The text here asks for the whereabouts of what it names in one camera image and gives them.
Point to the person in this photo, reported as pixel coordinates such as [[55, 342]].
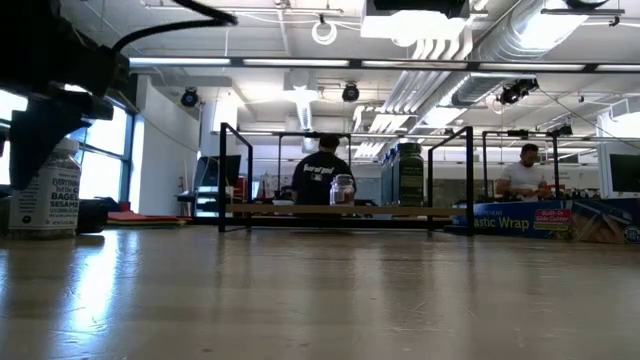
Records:
[[522, 177], [320, 172]]

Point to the black computer monitor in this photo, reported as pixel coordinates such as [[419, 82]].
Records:
[[217, 170]]

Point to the wooden shelf black metal frame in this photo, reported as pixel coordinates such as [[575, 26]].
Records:
[[340, 210]]

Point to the red paper pad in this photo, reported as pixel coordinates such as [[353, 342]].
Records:
[[150, 218]]

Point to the black ceiling camera cluster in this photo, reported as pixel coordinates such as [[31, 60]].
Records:
[[517, 91]]

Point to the black background gantry frame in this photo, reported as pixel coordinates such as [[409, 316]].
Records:
[[520, 133], [300, 134]]

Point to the small glass jar cork lid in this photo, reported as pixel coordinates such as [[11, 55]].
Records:
[[342, 191]]

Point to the white framed display screen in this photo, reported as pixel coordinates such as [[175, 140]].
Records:
[[625, 172]]

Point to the blue plastic wrap box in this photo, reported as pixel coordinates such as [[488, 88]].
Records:
[[525, 222]]

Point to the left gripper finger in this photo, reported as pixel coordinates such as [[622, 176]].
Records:
[[40, 135]]

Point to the bagel seasoning jar white lid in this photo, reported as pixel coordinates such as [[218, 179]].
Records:
[[50, 200]]

